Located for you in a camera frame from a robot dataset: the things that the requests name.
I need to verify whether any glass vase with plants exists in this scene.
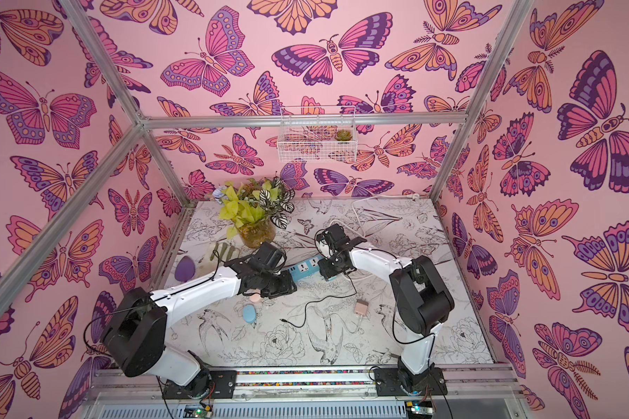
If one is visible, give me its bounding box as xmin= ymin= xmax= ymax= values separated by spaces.
xmin=212 ymin=177 xmax=295 ymax=249

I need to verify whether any small potted succulent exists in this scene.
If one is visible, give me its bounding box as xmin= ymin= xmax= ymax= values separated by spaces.
xmin=335 ymin=129 xmax=354 ymax=142

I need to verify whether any blue bluetooth headset case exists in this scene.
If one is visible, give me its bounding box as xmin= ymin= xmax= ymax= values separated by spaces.
xmin=242 ymin=305 xmax=257 ymax=325

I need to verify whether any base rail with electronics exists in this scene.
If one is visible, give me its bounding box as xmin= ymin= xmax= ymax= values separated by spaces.
xmin=79 ymin=364 xmax=533 ymax=418

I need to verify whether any white wire basket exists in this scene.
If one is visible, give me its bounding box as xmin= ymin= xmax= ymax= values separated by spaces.
xmin=275 ymin=105 xmax=358 ymax=163

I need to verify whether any black usb cable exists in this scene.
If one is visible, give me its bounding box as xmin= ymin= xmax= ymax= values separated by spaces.
xmin=280 ymin=271 xmax=360 ymax=330

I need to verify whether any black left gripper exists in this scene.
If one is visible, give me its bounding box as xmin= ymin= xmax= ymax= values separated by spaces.
xmin=259 ymin=271 xmax=301 ymax=299

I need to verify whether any aluminium frame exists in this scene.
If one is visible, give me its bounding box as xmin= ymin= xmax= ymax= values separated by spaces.
xmin=0 ymin=1 xmax=513 ymax=354

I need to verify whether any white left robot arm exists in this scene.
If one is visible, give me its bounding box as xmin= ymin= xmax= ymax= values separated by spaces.
xmin=101 ymin=242 xmax=297 ymax=398

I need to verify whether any pink charger adapter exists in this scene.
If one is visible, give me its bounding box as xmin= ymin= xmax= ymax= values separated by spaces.
xmin=353 ymin=300 xmax=369 ymax=317

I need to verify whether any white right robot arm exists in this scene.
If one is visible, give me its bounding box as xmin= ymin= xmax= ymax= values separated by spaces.
xmin=314 ymin=223 xmax=455 ymax=394

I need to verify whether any blue power strip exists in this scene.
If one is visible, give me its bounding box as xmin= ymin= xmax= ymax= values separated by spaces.
xmin=288 ymin=255 xmax=321 ymax=282

